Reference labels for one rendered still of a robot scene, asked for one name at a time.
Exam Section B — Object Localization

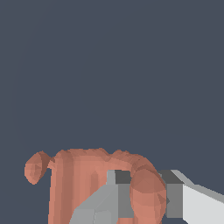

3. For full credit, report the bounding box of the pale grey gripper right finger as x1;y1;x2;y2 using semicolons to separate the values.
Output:
157;169;224;224

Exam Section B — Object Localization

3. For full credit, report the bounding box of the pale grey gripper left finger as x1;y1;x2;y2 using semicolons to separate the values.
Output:
68;169;135;224

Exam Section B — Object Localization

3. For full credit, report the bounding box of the terracotta orange curved object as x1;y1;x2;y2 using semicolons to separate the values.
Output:
24;147;171;224

